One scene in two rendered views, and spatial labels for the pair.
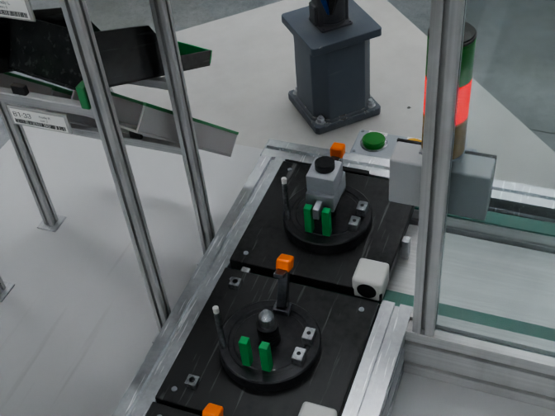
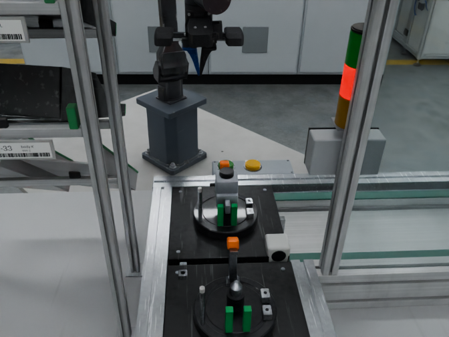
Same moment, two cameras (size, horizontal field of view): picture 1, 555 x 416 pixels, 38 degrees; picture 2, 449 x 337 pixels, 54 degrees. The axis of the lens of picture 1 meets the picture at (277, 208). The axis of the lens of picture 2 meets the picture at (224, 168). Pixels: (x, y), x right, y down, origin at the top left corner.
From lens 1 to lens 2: 47 cm
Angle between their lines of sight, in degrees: 25
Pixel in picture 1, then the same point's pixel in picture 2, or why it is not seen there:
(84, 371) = not seen: outside the picture
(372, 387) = (319, 321)
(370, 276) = (279, 244)
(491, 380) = (375, 297)
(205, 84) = (77, 158)
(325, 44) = (176, 109)
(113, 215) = (39, 257)
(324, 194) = (230, 194)
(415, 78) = (216, 135)
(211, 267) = (153, 269)
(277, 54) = not seen: hidden behind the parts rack
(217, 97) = not seen: hidden behind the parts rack
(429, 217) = (346, 178)
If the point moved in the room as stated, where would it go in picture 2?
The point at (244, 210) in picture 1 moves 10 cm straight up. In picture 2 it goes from (158, 225) to (155, 187)
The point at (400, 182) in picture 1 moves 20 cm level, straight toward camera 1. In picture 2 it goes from (321, 156) to (391, 236)
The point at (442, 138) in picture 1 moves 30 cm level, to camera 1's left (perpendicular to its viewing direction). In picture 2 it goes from (369, 107) to (182, 156)
